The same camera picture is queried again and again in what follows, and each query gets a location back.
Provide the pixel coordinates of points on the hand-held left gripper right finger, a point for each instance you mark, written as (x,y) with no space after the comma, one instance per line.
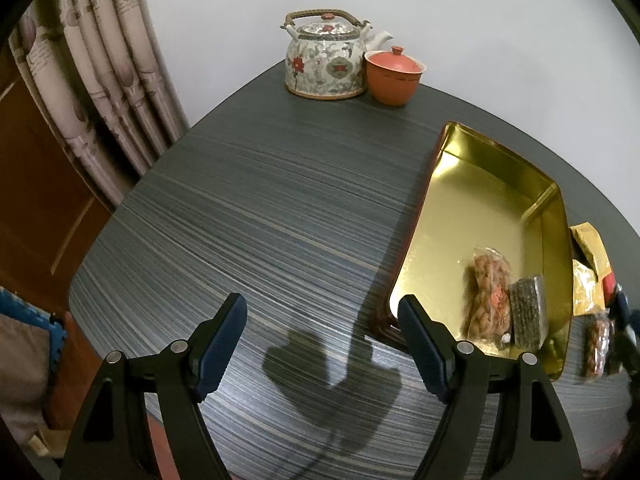
(425,355)

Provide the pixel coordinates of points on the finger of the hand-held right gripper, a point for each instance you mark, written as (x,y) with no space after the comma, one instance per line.
(622,307)

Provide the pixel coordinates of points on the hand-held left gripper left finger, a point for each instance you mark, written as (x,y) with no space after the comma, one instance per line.
(220,350)

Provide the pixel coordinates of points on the yellow snack packet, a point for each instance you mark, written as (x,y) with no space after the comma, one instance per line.
(592,247)
(587,292)

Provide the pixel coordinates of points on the gold tin box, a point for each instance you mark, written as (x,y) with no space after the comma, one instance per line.
(480,200)

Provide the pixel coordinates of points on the red snack packet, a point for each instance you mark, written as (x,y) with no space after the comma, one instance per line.
(609,287)

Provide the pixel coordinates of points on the clear nut snack packet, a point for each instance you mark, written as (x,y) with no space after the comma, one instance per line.
(597,345)

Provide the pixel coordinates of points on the clear peanut snack packet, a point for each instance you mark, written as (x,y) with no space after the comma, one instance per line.
(487,295)

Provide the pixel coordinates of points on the dark seaweed snack packet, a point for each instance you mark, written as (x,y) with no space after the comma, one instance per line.
(527,310)

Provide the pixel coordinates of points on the brown wooden furniture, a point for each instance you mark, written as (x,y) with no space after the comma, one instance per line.
(65,375)

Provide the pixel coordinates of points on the beige cloth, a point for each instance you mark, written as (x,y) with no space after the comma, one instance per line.
(20,370)

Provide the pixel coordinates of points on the blue foam mat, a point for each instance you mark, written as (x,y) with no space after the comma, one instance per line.
(20,305)

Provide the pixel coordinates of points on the brown wooden door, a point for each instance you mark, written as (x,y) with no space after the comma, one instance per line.
(35,185)

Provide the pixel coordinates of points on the red lidded tea cup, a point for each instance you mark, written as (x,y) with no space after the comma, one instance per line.
(392,82)

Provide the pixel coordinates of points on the floral ceramic teapot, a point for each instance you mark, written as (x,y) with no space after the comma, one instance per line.
(325,65)

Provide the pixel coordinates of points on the patterned beige curtain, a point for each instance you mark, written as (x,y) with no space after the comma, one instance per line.
(100,60)

